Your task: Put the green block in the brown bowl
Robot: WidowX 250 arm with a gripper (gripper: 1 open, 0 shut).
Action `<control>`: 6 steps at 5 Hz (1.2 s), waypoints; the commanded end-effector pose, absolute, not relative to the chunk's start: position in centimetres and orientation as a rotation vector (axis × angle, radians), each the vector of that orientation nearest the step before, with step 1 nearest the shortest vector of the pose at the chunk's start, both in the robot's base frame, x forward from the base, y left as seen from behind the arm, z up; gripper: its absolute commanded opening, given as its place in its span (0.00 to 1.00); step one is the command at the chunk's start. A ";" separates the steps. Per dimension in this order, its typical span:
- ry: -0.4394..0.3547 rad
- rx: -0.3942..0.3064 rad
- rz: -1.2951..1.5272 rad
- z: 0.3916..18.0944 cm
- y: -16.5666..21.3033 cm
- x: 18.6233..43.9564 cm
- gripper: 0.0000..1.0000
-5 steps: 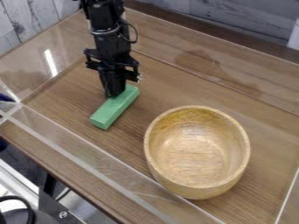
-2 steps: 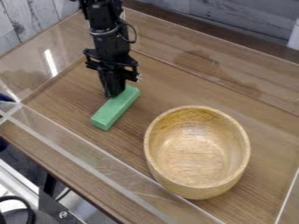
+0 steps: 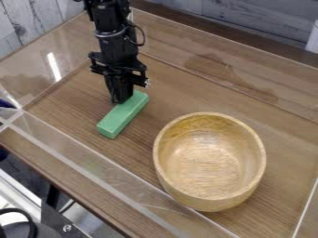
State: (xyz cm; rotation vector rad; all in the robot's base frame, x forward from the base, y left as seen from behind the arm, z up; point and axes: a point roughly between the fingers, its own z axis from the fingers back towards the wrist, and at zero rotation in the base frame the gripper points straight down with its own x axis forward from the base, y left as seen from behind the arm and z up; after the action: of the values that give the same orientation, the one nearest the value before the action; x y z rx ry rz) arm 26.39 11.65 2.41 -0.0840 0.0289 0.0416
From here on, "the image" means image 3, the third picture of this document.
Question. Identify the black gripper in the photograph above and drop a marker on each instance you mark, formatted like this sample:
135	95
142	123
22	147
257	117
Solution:
118	64

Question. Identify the green rectangular block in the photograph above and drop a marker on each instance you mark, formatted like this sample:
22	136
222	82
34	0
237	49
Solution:
121	115

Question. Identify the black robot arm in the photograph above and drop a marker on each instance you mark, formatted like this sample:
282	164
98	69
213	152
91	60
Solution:
108	14

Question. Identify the brown wooden bowl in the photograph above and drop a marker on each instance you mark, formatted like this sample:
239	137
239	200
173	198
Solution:
210	160

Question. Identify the blue object at left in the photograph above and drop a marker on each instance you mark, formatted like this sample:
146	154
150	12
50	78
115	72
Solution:
6	104

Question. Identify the white object at right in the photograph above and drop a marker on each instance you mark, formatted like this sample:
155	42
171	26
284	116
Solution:
312	46

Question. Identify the clear acrylic tray enclosure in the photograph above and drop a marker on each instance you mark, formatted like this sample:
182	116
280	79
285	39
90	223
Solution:
203	72

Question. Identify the black metal bracket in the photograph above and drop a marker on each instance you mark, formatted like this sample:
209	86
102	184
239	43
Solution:
55	226

